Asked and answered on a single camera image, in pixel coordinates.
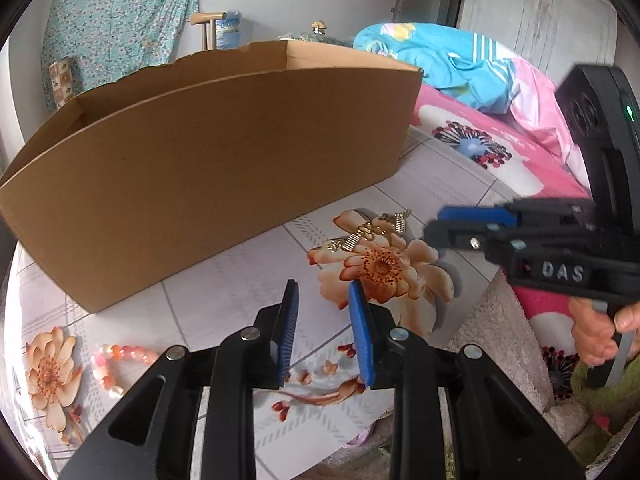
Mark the small mushroom ornament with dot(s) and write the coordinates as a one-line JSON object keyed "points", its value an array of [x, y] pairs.
{"points": [[319, 28]]}

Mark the person's right hand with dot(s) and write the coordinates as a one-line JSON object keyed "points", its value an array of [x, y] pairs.
{"points": [[590, 340]]}

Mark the blue water jug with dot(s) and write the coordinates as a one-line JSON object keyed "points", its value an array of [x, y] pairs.
{"points": [[230, 32]]}

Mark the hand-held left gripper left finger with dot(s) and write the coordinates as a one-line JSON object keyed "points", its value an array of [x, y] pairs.
{"points": [[287, 330]]}

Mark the gold dangle earring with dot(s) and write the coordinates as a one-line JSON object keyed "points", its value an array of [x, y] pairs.
{"points": [[400, 223], [352, 242]]}

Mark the brown cardboard box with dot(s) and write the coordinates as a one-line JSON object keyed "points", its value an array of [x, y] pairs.
{"points": [[200, 170]]}

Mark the patterned paper roll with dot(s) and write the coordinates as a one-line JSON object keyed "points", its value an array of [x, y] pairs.
{"points": [[62, 82]]}

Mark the grey lace cushion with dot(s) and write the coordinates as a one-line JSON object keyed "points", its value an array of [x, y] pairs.
{"points": [[305, 39]]}

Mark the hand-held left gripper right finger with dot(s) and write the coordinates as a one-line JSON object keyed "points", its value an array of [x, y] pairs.
{"points": [[360, 340]]}

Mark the pink floral blanket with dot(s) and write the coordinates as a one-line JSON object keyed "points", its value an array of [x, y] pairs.
{"points": [[550, 170]]}

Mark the person's right forearm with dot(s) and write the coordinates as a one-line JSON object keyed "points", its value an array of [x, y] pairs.
{"points": [[600, 402]]}

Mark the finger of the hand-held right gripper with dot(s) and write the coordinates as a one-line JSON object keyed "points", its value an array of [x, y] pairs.
{"points": [[450, 235], [475, 215]]}

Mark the white wardrobe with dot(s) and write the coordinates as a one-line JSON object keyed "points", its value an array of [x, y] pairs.
{"points": [[540, 10]]}

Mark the teal floral wall cloth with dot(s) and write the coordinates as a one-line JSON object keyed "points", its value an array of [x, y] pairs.
{"points": [[120, 25]]}

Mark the wooden chair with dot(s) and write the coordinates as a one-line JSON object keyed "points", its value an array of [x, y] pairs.
{"points": [[206, 22]]}

